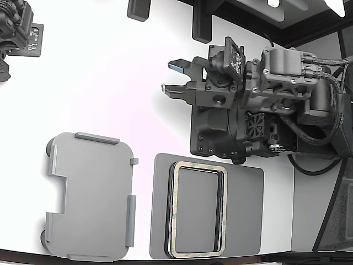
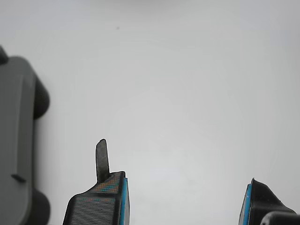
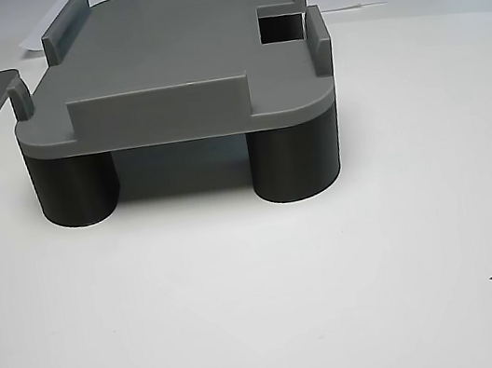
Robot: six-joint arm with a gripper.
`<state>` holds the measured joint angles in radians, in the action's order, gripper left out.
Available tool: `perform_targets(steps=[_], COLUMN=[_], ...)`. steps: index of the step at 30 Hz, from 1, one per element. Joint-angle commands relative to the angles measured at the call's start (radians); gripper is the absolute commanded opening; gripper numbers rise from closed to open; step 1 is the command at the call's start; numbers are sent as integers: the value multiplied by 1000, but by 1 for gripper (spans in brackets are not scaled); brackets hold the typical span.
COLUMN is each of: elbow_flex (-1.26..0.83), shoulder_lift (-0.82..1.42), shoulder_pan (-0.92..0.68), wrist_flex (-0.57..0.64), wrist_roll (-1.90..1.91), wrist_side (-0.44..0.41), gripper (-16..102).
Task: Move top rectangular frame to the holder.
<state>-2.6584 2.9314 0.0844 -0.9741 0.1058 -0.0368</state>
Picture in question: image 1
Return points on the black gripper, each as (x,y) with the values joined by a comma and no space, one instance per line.
(218,94)

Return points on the black six-joint robot arm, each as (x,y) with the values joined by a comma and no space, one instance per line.
(281,63)

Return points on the grey holder with black legs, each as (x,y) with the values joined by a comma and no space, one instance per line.
(93,193)

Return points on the tall black stand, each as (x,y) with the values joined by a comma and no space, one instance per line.
(202,25)

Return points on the small black stand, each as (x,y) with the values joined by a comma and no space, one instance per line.
(139,11)

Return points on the black diagonal strut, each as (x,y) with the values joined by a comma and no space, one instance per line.
(328,209)

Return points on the wrist camera circuit board module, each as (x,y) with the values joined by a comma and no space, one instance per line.
(234,58)

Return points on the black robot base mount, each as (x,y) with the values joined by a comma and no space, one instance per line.
(209,129)

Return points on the black moulded frame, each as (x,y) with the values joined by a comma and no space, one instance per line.
(303,25)

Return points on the grey flat base plate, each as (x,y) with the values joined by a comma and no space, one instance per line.
(242,209)

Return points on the black side camera on mount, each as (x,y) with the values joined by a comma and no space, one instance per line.
(16,30)

